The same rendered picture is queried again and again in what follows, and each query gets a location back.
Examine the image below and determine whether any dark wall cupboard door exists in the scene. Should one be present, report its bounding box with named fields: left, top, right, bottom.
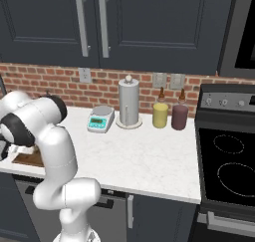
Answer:
left=0, top=0, right=101, bottom=69
left=92, top=0, right=239, bottom=77

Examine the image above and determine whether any yellow bottle with brown cap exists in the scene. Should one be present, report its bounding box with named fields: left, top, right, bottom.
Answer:
left=151, top=86, right=169, bottom=129

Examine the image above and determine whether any black microwave oven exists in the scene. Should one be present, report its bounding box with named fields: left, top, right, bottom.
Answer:
left=216, top=0, right=255, bottom=80

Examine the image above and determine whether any dark base cupboard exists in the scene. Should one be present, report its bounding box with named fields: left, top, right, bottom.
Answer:
left=0, top=170, right=42, bottom=242

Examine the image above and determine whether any silver cupboard door handle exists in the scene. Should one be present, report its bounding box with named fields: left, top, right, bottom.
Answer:
left=74, top=0, right=92, bottom=58
left=97, top=0, right=113, bottom=59

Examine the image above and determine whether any grey wall light switch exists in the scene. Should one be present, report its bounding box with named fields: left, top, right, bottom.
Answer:
left=169, top=73, right=186, bottom=91
left=151, top=72, right=168, bottom=90

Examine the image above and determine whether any brown wooden cutting board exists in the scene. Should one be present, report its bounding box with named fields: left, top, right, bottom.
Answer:
left=11, top=152, right=46, bottom=169

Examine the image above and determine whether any black stove with hob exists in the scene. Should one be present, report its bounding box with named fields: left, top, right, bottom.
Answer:
left=188, top=83, right=255, bottom=242

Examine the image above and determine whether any dark red bottle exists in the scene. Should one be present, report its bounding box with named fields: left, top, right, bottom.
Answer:
left=170, top=88, right=190, bottom=131

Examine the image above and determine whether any black dishwasher handle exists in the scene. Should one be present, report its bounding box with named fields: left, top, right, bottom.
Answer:
left=24, top=184, right=115, bottom=210

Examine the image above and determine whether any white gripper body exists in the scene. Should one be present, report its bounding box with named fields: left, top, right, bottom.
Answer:
left=7, top=144, right=35, bottom=161

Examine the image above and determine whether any grey wall power outlet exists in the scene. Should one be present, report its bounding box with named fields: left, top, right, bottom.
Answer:
left=78, top=67, right=93, bottom=85

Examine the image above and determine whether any dark base cupboard door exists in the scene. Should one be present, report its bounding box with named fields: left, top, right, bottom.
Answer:
left=126, top=193, right=197, bottom=242

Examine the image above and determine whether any silver base cupboard handle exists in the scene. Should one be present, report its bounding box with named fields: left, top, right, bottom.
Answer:
left=127, top=193, right=135, bottom=230

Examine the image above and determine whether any white paper towel holder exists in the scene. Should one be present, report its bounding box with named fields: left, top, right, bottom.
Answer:
left=116, top=74, right=144, bottom=130

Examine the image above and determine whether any grey dishwasher front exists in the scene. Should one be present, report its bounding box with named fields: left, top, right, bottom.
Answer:
left=14, top=175, right=129, bottom=242

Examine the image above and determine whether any white teal kitchen scale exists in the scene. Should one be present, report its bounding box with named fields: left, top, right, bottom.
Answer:
left=86, top=105, right=117, bottom=134

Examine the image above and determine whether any silver oven door handle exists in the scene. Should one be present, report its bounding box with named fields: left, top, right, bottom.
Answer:
left=197, top=210, right=255, bottom=238

